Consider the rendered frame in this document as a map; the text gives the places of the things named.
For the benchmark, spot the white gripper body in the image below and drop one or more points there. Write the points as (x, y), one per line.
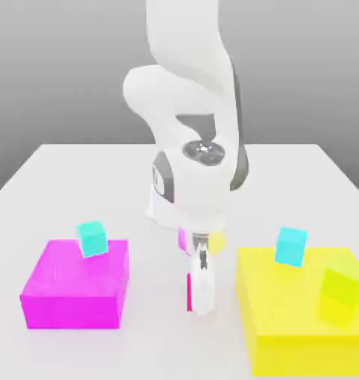
(203, 289)

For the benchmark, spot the small turquoise cube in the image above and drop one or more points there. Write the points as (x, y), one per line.
(92, 239)

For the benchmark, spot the large magenta box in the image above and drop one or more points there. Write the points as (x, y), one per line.
(75, 285)

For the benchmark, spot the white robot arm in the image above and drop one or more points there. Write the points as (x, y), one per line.
(179, 89)

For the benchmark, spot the small cyan cube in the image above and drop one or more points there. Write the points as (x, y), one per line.
(290, 247)

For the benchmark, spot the large yellow box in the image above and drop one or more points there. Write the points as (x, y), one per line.
(298, 314)

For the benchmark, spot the small pink cube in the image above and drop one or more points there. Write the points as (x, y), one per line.
(189, 294)

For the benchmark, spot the small lime cube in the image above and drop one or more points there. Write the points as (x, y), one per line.
(342, 292)

